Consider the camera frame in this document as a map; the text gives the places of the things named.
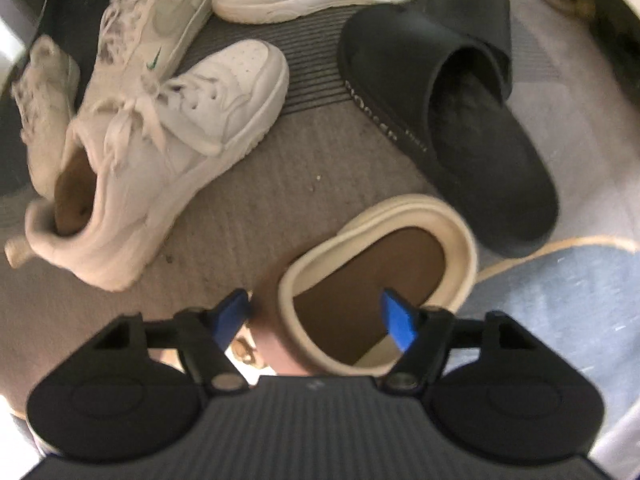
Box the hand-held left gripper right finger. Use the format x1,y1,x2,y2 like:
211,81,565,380
381,287,543,395

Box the blue rug beige border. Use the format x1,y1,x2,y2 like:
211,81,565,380
455,237,640,441

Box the black slide slipper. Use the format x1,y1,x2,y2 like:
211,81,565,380
337,10,560,260
425,0,513,101

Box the cream slide slipper brown insole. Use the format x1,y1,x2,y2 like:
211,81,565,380
277,194,480,377

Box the cream sneaker green logo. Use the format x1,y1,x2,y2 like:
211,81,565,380
75,0,215,121

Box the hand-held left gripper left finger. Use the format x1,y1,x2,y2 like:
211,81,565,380
92,287,253,395

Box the cream lace-up sneaker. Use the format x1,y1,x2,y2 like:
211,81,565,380
11,35,82,201

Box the grey brown striped doormat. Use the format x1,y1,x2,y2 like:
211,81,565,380
0,5,501,411

